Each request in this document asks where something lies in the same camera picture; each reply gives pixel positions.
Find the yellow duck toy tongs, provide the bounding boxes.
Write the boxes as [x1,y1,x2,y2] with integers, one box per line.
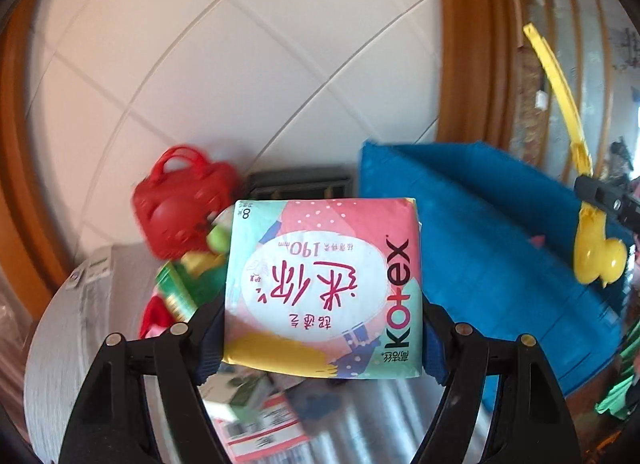
[522,23,628,289]

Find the black bird figurine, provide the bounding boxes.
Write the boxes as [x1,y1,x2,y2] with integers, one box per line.
[610,141,632,170]

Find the red toy suitcase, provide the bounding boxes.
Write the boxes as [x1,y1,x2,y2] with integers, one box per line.
[131,145,241,260]

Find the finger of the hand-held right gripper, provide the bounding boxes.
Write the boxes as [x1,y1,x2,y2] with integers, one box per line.
[574,173,640,234]

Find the pink teal sanitary pad pack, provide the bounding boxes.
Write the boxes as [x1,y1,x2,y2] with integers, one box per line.
[222,197,426,380]

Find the green cloth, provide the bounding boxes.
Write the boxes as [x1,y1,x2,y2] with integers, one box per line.
[595,374,638,420]

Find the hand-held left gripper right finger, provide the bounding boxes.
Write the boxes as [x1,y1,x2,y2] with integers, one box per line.
[415,294,583,464]

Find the black gift box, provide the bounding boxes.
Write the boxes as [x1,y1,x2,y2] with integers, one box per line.
[245,169,353,202]

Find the blue plastic storage crate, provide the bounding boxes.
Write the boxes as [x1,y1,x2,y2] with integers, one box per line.
[357,140,626,395]

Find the brown patterned rolled carpet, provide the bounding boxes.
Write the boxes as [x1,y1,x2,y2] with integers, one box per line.
[517,44,551,165]

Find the white green medicine box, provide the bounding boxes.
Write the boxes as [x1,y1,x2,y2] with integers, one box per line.
[220,374,276,410]

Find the light green frog plush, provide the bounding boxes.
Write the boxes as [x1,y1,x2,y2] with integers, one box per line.
[207,224,233,252]

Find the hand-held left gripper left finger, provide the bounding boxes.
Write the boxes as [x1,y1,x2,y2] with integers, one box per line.
[59,294,228,464]

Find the pink tissue pack white label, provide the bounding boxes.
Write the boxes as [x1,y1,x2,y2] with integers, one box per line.
[212,391,311,462]

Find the pig plush red dress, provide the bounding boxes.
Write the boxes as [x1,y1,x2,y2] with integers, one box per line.
[139,294,176,340]

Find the wooden wall trim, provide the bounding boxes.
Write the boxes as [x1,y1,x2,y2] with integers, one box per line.
[435,0,526,165]
[0,0,81,305]

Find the frosted glass wooden partition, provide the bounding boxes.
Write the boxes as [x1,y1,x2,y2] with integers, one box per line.
[507,0,640,185]

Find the white remote control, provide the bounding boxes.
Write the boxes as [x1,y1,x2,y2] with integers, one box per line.
[82,247,113,290]

